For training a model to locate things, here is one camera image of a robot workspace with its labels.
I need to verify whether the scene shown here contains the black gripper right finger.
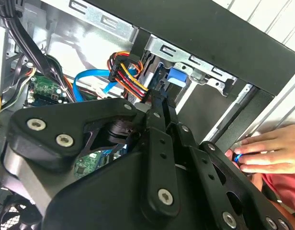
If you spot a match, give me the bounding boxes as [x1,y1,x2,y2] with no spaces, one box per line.
[161,96,295,230]

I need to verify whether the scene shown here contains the round black tool blue ring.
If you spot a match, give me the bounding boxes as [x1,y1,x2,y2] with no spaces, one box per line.
[231,151,247,169]

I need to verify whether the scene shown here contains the hard disk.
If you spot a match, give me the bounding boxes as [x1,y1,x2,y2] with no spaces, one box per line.
[145,55,188,106]

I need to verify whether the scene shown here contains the orange yellow red power wire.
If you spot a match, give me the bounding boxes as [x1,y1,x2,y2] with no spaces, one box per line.
[106,50,153,102]

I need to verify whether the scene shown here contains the person's bare hand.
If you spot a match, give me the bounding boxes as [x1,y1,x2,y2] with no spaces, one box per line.
[225,123,295,174]

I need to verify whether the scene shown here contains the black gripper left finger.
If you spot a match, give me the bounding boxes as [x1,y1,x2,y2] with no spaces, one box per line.
[0,89,181,218]

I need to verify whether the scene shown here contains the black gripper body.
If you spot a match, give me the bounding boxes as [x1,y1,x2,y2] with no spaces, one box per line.
[42,143,234,230]

